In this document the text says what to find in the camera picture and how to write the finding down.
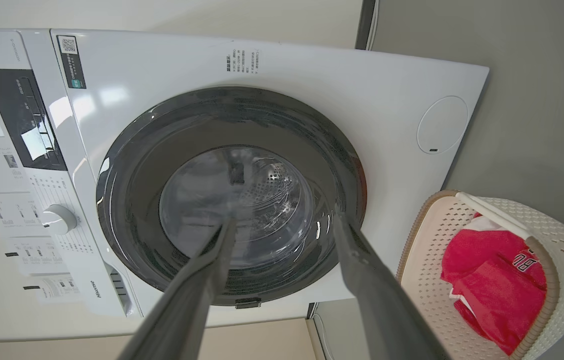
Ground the white perforated laundry basket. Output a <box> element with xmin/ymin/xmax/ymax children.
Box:
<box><xmin>396</xmin><ymin>189</ymin><xmax>564</xmax><ymax>360</ymax></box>

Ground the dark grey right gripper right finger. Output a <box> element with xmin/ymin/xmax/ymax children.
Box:
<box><xmin>333</xmin><ymin>209</ymin><xmax>450</xmax><ymax>360</ymax></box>

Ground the white round control knob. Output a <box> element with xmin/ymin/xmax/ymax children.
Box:
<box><xmin>41</xmin><ymin>204</ymin><xmax>78</xmax><ymax>236</ymax></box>

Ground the grey vertical wall pipe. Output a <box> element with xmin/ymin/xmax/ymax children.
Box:
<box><xmin>355</xmin><ymin>0</ymin><xmax>380</xmax><ymax>51</ymax></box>

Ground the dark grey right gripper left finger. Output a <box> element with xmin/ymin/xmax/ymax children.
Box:
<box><xmin>117</xmin><ymin>218</ymin><xmax>238</xmax><ymax>360</ymax></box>

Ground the round dark washing machine door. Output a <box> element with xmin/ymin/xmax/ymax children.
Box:
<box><xmin>96</xmin><ymin>86</ymin><xmax>368</xmax><ymax>310</ymax></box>

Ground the white front-load washing machine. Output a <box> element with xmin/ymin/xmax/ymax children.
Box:
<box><xmin>0</xmin><ymin>28</ymin><xmax>490</xmax><ymax>342</ymax></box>

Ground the red jersey garment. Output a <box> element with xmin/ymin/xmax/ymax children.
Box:
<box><xmin>440</xmin><ymin>212</ymin><xmax>548</xmax><ymax>356</ymax></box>

